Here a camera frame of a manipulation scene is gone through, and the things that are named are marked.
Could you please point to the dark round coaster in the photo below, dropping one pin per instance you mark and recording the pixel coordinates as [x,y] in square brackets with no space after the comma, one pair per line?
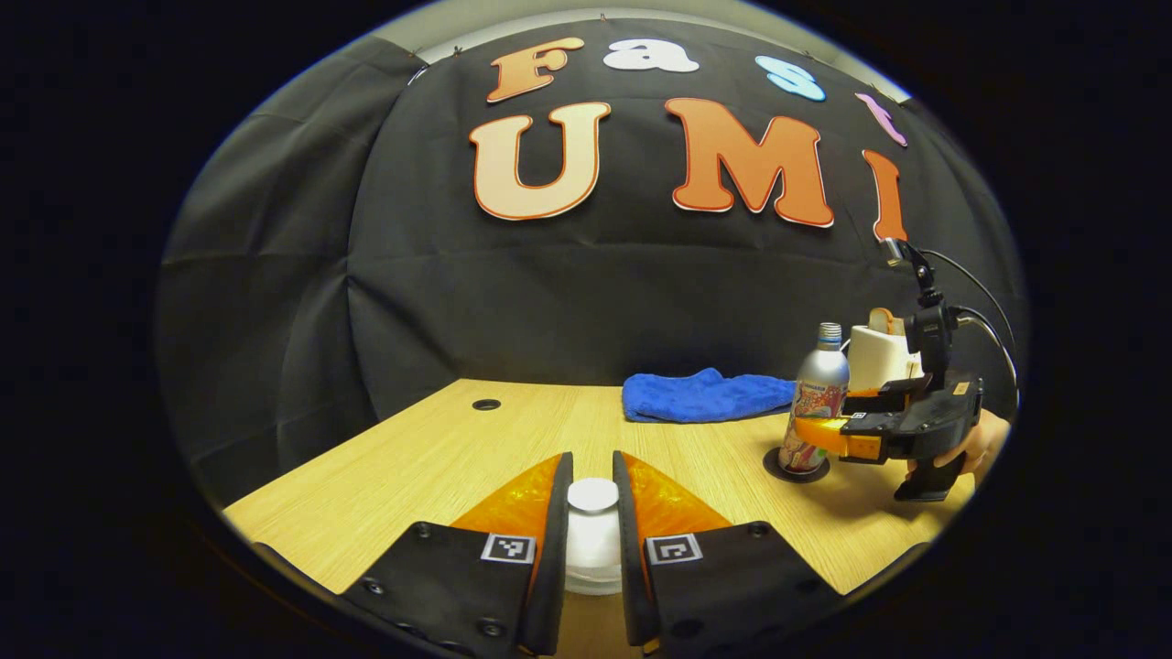
[774,467]

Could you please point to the silver water bottle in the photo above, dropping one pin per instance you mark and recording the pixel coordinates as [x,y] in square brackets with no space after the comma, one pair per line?
[819,384]

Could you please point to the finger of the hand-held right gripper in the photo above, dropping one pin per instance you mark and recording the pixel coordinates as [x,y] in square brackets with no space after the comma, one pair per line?
[893,394]
[865,428]

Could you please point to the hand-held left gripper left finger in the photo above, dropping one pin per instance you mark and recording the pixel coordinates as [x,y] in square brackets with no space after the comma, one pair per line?
[557,549]

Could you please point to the toasted bread slice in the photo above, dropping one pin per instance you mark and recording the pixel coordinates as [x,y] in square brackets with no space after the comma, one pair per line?
[884,320]

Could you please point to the blue towel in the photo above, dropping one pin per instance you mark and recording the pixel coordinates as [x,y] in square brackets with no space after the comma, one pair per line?
[705,398]

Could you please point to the black table grommet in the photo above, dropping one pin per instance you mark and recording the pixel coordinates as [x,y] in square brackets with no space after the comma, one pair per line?
[486,404]

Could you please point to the white toaster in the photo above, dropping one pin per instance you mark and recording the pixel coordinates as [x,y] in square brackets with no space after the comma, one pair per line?
[874,361]

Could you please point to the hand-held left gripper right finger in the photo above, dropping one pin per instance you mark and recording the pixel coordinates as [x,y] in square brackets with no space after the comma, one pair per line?
[627,549]

